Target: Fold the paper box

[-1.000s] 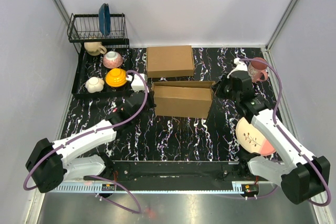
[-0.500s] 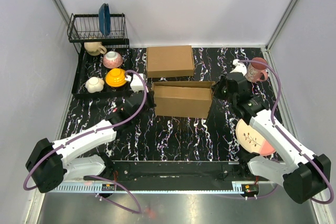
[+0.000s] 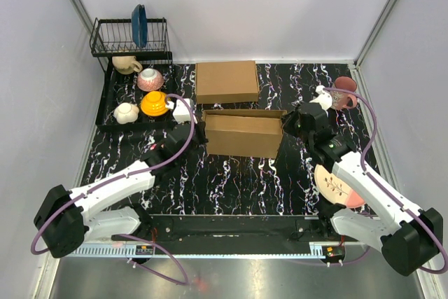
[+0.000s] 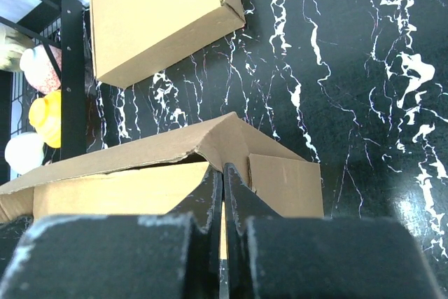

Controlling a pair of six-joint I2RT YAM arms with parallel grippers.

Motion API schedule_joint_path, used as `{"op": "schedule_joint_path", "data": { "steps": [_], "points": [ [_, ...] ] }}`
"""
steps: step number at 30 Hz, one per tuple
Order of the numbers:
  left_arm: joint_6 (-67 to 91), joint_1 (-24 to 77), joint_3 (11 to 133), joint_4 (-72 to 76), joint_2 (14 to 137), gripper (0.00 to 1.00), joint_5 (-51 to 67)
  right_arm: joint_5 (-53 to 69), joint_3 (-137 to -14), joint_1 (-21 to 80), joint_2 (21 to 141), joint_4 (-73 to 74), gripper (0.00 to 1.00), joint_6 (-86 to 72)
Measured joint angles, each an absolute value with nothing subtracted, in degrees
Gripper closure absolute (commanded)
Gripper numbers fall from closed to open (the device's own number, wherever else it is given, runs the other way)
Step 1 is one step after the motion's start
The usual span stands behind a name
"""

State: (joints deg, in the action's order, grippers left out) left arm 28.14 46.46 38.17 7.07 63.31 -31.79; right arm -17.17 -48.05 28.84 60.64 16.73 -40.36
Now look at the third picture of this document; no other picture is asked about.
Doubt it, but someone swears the cream ceramic mug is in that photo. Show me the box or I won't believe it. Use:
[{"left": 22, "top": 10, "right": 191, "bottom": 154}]
[{"left": 112, "top": 55, "right": 143, "bottom": 75}]

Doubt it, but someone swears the brown cardboard box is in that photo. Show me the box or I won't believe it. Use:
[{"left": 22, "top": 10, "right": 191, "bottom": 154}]
[
  {"left": 195, "top": 60, "right": 260, "bottom": 104},
  {"left": 202, "top": 109, "right": 286, "bottom": 159}
]

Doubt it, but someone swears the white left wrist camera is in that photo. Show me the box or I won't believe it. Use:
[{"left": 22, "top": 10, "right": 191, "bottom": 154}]
[{"left": 165, "top": 98, "right": 191, "bottom": 124}]

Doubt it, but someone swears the pink patterned bowl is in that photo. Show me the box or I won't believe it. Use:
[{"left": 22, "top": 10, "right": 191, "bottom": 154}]
[{"left": 137, "top": 68, "right": 165, "bottom": 92}]

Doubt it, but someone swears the cream pink floral plate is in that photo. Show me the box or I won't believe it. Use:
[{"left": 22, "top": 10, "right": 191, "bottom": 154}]
[{"left": 314, "top": 165, "right": 365, "bottom": 209}]

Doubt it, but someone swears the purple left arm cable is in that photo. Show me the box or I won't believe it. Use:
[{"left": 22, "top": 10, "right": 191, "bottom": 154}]
[{"left": 30, "top": 93, "right": 196, "bottom": 286}]

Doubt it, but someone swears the blue plate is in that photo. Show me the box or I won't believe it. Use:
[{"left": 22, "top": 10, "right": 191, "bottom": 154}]
[{"left": 131, "top": 4, "right": 148, "bottom": 48}]

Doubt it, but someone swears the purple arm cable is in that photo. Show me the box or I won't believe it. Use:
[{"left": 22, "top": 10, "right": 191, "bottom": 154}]
[
  {"left": 286, "top": 86, "right": 448, "bottom": 274},
  {"left": 30, "top": 93, "right": 196, "bottom": 286}
]

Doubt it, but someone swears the white flower-shaped cup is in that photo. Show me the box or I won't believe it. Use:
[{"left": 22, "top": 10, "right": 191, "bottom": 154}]
[{"left": 113, "top": 102, "right": 139, "bottom": 125}]

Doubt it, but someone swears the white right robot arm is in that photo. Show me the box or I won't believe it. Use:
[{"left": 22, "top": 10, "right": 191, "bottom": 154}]
[{"left": 281, "top": 102, "right": 447, "bottom": 276}]

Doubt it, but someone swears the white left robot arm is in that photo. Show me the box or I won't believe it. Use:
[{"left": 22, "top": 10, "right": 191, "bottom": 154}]
[{"left": 31, "top": 121, "right": 207, "bottom": 258}]

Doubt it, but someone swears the closed brown cardboard box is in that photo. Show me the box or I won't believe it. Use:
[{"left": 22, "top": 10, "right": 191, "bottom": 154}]
[{"left": 195, "top": 60, "right": 260, "bottom": 104}]

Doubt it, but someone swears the pink patterned mug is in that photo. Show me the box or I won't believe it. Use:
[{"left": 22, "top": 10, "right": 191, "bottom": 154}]
[{"left": 330, "top": 76, "right": 358, "bottom": 111}]

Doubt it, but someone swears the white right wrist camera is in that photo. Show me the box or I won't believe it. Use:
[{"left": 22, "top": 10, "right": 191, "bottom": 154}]
[{"left": 310, "top": 85, "right": 333, "bottom": 111}]

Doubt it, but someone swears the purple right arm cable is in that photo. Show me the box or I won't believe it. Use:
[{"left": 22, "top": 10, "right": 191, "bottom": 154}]
[{"left": 286, "top": 86, "right": 448, "bottom": 274}]

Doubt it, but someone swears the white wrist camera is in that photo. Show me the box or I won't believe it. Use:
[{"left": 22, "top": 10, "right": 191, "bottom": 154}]
[
  {"left": 165, "top": 98, "right": 191, "bottom": 124},
  {"left": 310, "top": 85, "right": 333, "bottom": 111}
]

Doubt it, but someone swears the orange yellow ribbed bowl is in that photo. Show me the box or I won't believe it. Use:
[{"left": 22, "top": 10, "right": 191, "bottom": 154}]
[{"left": 140, "top": 91, "right": 169, "bottom": 117}]

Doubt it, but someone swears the black wire dish rack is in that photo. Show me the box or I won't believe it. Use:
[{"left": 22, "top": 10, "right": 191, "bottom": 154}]
[{"left": 90, "top": 18, "right": 177, "bottom": 132}]

